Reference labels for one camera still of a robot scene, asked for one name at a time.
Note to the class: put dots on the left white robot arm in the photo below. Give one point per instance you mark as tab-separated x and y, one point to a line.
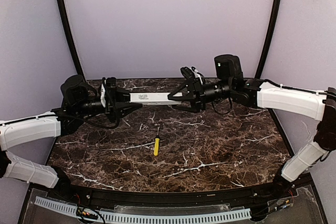
81	103

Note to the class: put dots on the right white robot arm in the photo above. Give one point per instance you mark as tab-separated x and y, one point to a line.
265	94

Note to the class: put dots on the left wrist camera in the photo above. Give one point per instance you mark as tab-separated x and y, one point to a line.
107	92

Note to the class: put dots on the yellow handled screwdriver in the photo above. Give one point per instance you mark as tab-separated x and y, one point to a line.
157	143

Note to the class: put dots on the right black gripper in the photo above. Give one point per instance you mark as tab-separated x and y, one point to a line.
196	93

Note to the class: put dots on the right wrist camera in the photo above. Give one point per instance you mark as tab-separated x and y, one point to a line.
192	73

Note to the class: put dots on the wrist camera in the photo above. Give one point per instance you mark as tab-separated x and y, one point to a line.
107	92
192	73

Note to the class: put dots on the white slotted cable duct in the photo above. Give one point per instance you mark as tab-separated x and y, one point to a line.
132	214

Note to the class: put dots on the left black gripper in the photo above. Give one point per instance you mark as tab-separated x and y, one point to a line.
111	112

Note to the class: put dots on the white remote control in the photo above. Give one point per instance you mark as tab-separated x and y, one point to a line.
153	98

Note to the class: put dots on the black frame post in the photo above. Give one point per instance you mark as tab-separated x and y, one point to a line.
268	38
69	37

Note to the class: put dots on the black front table rail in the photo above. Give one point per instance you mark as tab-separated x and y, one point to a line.
248	196

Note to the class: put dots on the left black frame post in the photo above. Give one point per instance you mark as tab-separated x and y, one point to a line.
69	37

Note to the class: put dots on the right black frame post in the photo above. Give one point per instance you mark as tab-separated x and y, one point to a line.
268	38

